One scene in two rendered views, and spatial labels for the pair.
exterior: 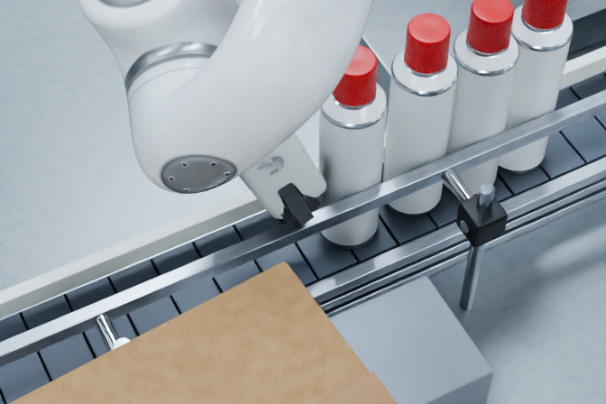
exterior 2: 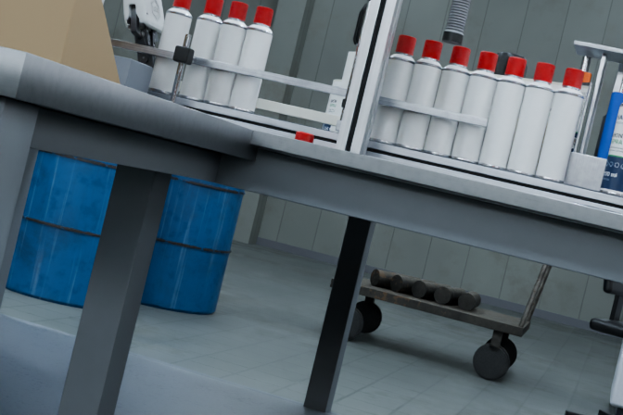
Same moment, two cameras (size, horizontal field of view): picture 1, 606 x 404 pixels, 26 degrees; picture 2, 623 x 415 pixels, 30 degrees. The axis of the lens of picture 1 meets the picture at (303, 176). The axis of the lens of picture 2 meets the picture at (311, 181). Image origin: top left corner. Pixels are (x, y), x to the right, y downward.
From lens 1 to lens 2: 224 cm
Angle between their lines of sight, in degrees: 63
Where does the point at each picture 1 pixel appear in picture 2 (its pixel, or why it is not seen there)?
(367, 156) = (170, 31)
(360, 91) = not seen: outside the picture
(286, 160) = not seen: outside the picture
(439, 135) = (200, 46)
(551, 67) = (251, 40)
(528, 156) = (236, 96)
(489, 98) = (222, 37)
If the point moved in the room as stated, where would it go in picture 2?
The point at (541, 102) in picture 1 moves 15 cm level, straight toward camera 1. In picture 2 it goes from (246, 60) to (175, 40)
